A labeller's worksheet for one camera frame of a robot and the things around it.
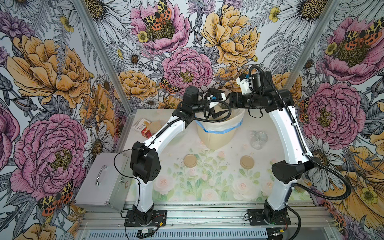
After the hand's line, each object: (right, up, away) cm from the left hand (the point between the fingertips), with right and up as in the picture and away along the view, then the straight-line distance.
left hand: (224, 101), depth 76 cm
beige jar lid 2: (-18, -34, +20) cm, 43 cm away
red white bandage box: (-53, -12, +32) cm, 63 cm away
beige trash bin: (-3, -22, +14) cm, 26 cm away
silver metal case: (-55, -38, -6) cm, 67 cm away
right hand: (+2, -2, -4) cm, 4 cm away
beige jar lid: (+17, -35, +18) cm, 43 cm away
